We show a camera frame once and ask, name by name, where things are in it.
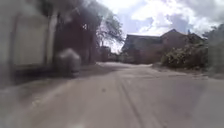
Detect green bush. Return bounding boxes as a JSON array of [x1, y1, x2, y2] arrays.
[[160, 43, 209, 71]]

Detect brick building with dark roof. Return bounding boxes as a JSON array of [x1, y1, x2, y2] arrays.
[[120, 28, 206, 65]]

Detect tall hedge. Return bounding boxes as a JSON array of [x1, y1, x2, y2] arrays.
[[203, 23, 224, 76]]

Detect grey rounded container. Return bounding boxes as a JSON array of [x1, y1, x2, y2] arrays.
[[54, 48, 83, 78]]

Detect dark tree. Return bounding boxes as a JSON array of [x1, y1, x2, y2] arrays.
[[54, 0, 125, 66]]

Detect grey asphalt road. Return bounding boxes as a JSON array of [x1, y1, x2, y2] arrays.
[[0, 61, 224, 128]]

